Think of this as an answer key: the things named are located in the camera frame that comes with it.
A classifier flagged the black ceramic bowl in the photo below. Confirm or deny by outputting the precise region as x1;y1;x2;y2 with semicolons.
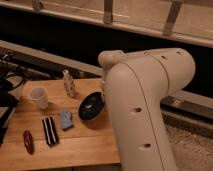
79;92;105;121

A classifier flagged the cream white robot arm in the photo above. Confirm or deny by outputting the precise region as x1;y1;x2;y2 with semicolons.
98;48;195;171

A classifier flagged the small clear glass bottle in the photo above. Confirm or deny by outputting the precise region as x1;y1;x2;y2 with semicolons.
63;70;75;98

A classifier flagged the translucent white plastic cup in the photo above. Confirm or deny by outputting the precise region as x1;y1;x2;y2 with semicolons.
29;87;48;110

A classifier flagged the black white striped block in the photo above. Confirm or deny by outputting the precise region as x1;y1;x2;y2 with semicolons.
42;117;59;146

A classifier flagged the blue folded cloth piece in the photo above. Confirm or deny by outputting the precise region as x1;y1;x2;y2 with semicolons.
60;111;73;131

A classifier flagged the dark red ring toy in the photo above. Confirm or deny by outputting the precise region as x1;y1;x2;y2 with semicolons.
23;130;34;154

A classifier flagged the metal railing frame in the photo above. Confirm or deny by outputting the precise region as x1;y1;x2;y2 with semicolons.
0;0;213;48

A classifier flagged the black equipment at left edge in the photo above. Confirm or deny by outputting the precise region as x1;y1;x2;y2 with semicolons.
0;52;25;146

